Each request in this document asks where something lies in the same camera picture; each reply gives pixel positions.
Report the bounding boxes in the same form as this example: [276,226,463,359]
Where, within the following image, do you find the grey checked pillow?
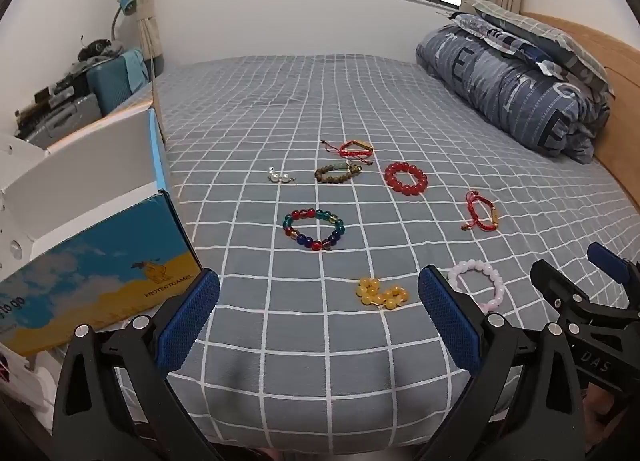
[470,0,616,94]

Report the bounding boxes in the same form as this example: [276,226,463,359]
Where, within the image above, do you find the yellow bead bracelet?
[356,277,411,311]

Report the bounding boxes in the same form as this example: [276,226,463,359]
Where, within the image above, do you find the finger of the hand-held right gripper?
[530,258,640,338]
[586,241,640,312]

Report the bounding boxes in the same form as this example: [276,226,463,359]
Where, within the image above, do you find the white box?
[0,343,57,424]

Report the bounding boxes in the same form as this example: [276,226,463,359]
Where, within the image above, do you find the silver suitcase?
[20,94,103,148]

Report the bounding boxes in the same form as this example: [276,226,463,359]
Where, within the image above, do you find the blue patterned pillow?
[450,12,568,78]

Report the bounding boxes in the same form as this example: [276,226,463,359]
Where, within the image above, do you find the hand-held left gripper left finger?
[51,268,221,461]

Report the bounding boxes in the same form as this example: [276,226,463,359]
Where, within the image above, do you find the multicolour glass bead bracelet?
[281,208,346,253]

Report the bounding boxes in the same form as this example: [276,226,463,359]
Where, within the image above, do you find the brown wooden bead bracelet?
[314,161,365,185]

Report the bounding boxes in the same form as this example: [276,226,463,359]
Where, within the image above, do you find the wooden headboard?
[520,11,640,214]

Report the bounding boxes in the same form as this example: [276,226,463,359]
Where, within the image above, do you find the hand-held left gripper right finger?
[417,265,586,461]

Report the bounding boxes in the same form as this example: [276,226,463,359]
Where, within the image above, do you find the red bead bracelet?
[384,162,429,197]

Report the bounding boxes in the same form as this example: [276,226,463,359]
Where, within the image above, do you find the pink bead bracelet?
[446,261,506,313]

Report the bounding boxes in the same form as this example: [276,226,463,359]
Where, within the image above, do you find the teal suitcase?
[87,48,151,117]

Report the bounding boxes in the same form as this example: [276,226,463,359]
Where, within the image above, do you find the red string bracelet gold tube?
[320,139,375,165]
[460,190,501,232]

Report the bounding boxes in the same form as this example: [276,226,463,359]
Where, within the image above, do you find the blue desk lamp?
[109,0,139,42]

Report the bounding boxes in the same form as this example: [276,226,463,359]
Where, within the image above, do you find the folded blue printed quilt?
[416,24,613,164]

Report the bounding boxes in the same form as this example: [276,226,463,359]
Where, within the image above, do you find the grey checked bed sheet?
[115,54,640,452]

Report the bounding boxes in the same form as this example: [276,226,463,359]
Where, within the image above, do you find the dark desk clutter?
[75,36,124,63]

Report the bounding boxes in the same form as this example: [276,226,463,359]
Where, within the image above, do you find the blue and yellow cardboard box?
[0,108,203,357]

